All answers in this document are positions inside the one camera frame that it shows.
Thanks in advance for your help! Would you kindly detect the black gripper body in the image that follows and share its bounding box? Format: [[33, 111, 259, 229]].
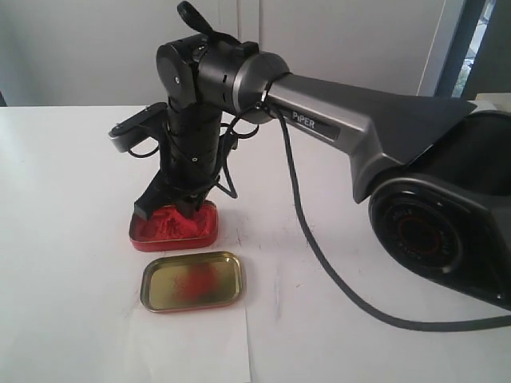
[[153, 102, 222, 199]]

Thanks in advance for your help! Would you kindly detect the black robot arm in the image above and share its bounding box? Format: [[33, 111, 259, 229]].
[[135, 1, 510, 308]]

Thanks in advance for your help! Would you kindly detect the red ink paste tin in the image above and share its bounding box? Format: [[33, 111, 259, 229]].
[[129, 201, 219, 252]]

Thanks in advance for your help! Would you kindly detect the gold tin lid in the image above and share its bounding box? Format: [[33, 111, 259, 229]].
[[140, 251, 244, 314]]

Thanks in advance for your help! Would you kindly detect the white paper sheet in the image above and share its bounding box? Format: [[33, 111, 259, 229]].
[[124, 303, 251, 382]]

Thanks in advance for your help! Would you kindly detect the white cabinet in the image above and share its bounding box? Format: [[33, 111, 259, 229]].
[[1, 1, 463, 105]]

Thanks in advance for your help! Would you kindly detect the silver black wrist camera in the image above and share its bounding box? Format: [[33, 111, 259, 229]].
[[109, 102, 167, 153]]

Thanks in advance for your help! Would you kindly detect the black cable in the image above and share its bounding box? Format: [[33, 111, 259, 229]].
[[215, 101, 511, 332]]

